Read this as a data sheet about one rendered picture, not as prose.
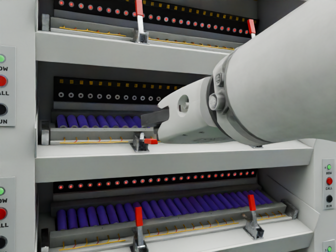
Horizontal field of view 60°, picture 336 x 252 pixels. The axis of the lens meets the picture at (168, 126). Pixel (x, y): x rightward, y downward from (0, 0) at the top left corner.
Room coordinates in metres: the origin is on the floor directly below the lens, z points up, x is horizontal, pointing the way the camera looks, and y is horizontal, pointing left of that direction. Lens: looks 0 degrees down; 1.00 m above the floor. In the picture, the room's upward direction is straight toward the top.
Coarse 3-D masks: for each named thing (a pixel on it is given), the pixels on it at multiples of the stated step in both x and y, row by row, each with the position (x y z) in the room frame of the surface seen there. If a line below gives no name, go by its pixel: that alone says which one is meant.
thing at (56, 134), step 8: (56, 128) 0.52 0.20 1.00; (64, 128) 0.53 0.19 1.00; (72, 128) 0.53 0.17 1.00; (80, 128) 0.54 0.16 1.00; (88, 128) 0.54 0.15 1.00; (96, 128) 0.55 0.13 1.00; (104, 128) 0.56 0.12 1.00; (112, 128) 0.56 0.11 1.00; (120, 128) 0.57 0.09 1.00; (128, 128) 0.57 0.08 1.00; (136, 128) 0.58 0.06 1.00; (144, 128) 0.59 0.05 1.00; (152, 128) 0.59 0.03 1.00; (56, 136) 0.52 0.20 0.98; (64, 136) 0.52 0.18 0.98; (72, 136) 0.53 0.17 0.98; (80, 136) 0.53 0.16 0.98; (88, 136) 0.54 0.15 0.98; (96, 136) 0.54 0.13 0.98; (104, 136) 0.55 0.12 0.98; (112, 136) 0.55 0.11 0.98; (120, 136) 0.56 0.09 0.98; (128, 136) 0.57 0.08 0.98; (152, 136) 0.59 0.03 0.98
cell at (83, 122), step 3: (78, 117) 0.62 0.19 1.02; (81, 117) 0.61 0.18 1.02; (84, 117) 0.62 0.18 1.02; (78, 120) 0.60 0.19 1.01; (81, 120) 0.59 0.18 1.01; (84, 120) 0.60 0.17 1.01; (78, 123) 0.60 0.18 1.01; (81, 123) 0.58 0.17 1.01; (84, 123) 0.58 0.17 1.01; (87, 123) 0.59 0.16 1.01; (81, 126) 0.57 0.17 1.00; (84, 126) 0.58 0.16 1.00; (87, 126) 0.58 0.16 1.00
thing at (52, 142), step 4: (52, 140) 0.51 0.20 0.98; (56, 140) 0.52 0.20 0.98; (60, 140) 0.52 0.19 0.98; (68, 140) 0.52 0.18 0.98; (72, 140) 0.53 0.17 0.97; (80, 140) 0.53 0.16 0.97; (84, 140) 0.53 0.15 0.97; (92, 140) 0.54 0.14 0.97; (96, 140) 0.54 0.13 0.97; (100, 140) 0.54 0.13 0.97; (104, 140) 0.55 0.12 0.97; (108, 140) 0.55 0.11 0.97; (112, 140) 0.55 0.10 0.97; (116, 140) 0.55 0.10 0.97; (120, 140) 0.56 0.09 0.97; (124, 140) 0.56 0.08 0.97; (128, 140) 0.56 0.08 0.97; (132, 140) 0.57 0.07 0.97; (52, 144) 0.51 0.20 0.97; (56, 144) 0.51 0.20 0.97; (60, 144) 0.52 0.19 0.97
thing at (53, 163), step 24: (48, 120) 0.62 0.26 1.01; (48, 144) 0.51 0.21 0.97; (72, 144) 0.53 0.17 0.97; (96, 144) 0.54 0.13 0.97; (120, 144) 0.55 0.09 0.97; (168, 144) 0.59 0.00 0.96; (192, 144) 0.61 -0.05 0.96; (216, 144) 0.63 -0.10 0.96; (240, 144) 0.65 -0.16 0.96; (288, 144) 0.69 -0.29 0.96; (312, 144) 0.69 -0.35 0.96; (48, 168) 0.47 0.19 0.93; (72, 168) 0.49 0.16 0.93; (96, 168) 0.50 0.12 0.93; (120, 168) 0.52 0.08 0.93; (144, 168) 0.54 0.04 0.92; (168, 168) 0.56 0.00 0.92; (192, 168) 0.58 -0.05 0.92; (216, 168) 0.60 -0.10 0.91; (240, 168) 0.63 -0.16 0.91
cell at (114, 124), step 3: (108, 117) 0.64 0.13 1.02; (111, 117) 0.64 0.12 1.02; (108, 120) 0.63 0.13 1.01; (111, 120) 0.62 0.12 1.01; (114, 120) 0.62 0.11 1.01; (108, 123) 0.62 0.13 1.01; (111, 123) 0.61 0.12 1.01; (114, 123) 0.60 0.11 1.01; (111, 126) 0.60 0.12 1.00; (114, 126) 0.60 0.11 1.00; (117, 126) 0.60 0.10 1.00
